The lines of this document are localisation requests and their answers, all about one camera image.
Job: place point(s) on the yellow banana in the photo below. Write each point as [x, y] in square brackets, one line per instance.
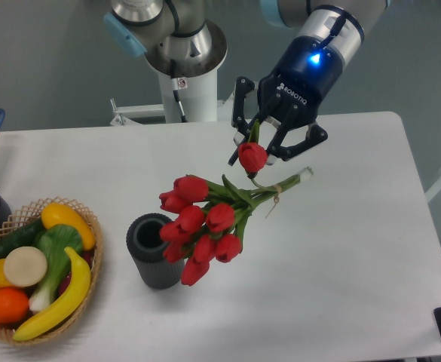
[64, 306]

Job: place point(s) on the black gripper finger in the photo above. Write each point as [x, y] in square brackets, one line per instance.
[296, 118]
[243, 87]

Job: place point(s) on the green cucumber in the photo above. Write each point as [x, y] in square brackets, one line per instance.
[24, 236]

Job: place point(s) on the white table clamp bracket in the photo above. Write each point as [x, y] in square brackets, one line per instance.
[131, 115]

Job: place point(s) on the dark grey ribbed vase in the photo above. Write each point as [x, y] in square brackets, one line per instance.
[147, 250]

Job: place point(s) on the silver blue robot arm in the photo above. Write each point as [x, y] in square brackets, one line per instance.
[139, 26]

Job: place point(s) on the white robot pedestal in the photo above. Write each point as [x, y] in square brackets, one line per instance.
[187, 73]

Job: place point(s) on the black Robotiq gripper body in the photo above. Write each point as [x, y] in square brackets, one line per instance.
[303, 77]

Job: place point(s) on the green bok choy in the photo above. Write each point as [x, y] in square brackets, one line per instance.
[52, 244]

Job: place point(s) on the beige round radish slice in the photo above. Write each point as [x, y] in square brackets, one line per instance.
[25, 266]

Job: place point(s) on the red tulip bouquet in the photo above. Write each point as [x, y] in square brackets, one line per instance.
[211, 220]

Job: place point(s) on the woven wicker basket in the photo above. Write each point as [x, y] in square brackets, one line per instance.
[26, 214]

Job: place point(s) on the yellow squash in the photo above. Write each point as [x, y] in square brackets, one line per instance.
[61, 214]

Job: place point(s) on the orange fruit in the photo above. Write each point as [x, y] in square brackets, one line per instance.
[14, 305]

